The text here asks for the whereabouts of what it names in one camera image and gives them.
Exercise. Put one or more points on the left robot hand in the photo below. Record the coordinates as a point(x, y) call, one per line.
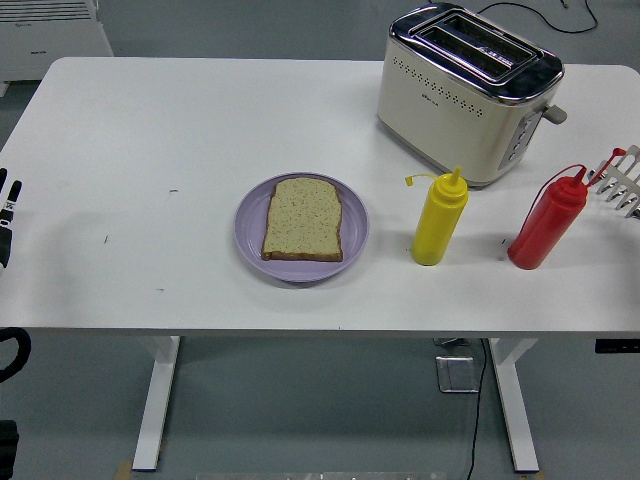
point(5, 235)

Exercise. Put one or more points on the red squeeze bottle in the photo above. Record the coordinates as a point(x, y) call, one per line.
point(547, 230)

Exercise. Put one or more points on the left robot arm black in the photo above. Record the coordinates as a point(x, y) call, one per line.
point(24, 350)

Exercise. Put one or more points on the slice of seeded bread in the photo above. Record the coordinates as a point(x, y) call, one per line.
point(302, 220)

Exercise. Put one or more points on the white appliance with vents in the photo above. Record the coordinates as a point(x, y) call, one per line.
point(50, 40)

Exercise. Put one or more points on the white table leg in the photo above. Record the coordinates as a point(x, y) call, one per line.
point(155, 400)
point(515, 400)

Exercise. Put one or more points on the purple plate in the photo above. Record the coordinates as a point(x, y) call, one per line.
point(300, 272)

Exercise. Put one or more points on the yellow squeeze bottle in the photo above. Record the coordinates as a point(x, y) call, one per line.
point(440, 220)

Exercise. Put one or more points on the cream and chrome toaster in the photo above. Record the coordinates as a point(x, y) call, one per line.
point(450, 115)

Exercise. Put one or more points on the metal floor socket plate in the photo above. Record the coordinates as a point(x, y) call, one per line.
point(456, 375)

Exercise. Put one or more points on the silver metal rack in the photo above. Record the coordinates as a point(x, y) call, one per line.
point(622, 182)

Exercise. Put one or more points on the black table control panel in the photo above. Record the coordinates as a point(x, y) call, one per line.
point(617, 345)

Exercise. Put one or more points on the grey metal bracket under table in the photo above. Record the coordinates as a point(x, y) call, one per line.
point(450, 342)

